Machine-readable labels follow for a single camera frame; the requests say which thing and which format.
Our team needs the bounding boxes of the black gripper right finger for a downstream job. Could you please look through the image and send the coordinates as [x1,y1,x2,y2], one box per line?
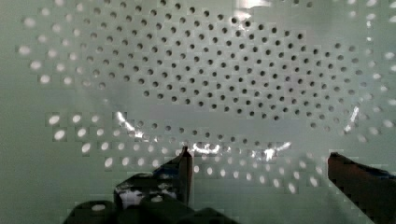
[328,152,396,224]

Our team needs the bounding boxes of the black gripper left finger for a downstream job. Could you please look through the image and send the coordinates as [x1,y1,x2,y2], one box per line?
[113,146,192,209]

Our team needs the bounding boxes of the mint green plastic strainer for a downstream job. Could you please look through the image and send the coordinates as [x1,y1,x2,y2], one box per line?
[1,0,395,224]

